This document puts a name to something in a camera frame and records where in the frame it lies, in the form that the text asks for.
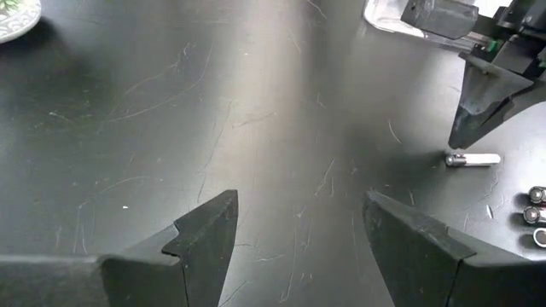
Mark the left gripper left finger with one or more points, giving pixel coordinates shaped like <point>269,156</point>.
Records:
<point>128,281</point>

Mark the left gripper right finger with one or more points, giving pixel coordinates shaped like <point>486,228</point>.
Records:
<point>426,264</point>

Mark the green potted succulent plant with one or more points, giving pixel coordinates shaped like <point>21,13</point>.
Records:
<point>17,21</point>

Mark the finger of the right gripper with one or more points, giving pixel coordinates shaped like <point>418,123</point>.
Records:
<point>520,106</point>
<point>482,94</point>

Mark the clear plastic bin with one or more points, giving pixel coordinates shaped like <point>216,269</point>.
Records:
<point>379,17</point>

